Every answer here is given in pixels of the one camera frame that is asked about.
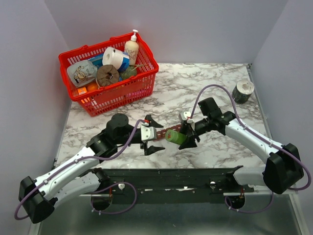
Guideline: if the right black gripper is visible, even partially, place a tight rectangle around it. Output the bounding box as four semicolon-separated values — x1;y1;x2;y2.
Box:
176;117;211;149

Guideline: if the brown weekly pill organizer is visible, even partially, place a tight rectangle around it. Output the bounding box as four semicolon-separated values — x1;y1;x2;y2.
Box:
156;124;183;141

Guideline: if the green pill bottle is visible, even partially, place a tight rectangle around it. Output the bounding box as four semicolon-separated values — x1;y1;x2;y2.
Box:
165;130;187;145

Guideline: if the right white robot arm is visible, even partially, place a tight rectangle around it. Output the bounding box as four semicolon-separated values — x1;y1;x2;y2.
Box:
179;98;304;194

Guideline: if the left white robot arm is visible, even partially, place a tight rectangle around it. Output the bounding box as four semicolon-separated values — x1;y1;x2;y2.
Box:
14;114;163;224

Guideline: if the red plastic shopping basket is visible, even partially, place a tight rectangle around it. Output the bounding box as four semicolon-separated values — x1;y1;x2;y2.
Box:
59;30;159;117

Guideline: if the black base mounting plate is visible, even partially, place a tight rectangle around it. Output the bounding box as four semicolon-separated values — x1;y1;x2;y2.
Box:
50;167;287;205

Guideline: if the green round vegetable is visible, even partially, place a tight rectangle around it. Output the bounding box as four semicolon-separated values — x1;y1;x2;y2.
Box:
119;66;137;80

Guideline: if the camouflage tape roll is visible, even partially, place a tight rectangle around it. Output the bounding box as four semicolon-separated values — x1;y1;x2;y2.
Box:
232;79;255;104

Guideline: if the brown paper roll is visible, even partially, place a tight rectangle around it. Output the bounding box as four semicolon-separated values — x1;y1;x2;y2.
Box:
96;65;120;87

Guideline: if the orange fruit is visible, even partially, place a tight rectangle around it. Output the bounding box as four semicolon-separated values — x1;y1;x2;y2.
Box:
86;82;99;92

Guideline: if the orange small box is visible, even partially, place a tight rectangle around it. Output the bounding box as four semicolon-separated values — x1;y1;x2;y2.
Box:
77;87;88;96

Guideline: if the white toilet paper roll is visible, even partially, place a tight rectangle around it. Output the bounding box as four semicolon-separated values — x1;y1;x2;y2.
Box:
102;47;130;72

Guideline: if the white lotion pump bottle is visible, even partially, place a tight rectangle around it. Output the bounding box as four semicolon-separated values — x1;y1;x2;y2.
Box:
124;29;139;66

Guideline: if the blue package in basket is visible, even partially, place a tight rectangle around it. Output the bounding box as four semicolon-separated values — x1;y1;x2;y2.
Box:
88;54;103;68

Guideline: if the white cartoon pouch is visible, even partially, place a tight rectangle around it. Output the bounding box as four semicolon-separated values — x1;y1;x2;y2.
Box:
67;60;98;88

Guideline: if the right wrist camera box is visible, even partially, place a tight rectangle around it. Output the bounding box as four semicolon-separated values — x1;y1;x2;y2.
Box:
179;111;194;124

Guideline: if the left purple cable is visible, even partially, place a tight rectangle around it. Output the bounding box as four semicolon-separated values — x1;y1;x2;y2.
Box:
14;118;150;220

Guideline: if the purple cable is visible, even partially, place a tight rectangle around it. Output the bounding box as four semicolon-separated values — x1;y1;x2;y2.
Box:
189;84;312;213
14;118;150;220

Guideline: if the aluminium rail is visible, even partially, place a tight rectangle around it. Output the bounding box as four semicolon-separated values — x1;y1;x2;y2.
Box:
39;175;298;197

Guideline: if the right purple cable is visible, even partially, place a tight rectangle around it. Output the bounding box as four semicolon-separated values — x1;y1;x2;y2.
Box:
189;84;312;213

